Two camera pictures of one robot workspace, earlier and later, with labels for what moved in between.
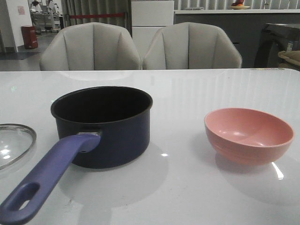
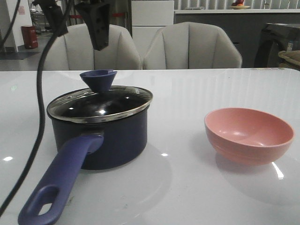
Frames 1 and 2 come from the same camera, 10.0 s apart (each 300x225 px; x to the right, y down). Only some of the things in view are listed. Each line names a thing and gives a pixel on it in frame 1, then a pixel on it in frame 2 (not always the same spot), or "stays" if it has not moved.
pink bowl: x=247 y=137 stays
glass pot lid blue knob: x=15 y=140 -> x=98 y=80
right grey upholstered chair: x=190 y=45 stays
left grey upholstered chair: x=91 y=46 stays
